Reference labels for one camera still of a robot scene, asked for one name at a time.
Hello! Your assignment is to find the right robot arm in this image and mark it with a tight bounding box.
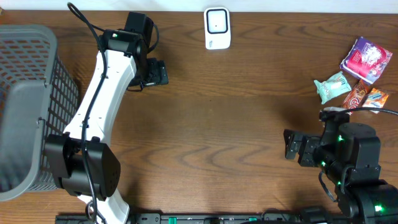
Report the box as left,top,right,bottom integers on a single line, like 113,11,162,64
284,111,397,223

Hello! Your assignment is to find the small orange snack box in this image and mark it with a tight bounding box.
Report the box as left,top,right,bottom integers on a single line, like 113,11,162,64
362,88,389,108

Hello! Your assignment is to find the grey plastic mesh basket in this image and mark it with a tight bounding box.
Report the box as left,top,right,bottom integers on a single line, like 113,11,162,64
1,25,79,201

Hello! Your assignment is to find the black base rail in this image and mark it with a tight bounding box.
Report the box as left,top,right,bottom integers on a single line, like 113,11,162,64
55,212,343,224

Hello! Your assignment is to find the mint green snack packet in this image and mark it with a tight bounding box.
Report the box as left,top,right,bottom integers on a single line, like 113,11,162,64
313,72,351,105

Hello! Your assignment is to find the purple red noodle packet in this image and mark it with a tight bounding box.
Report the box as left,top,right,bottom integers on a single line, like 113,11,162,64
340,37,393,85

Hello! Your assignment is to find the orange snack bar wrapper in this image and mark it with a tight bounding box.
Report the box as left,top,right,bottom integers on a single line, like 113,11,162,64
341,80,369,109

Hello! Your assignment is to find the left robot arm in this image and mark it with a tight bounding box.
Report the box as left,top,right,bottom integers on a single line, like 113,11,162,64
44,12,169,223

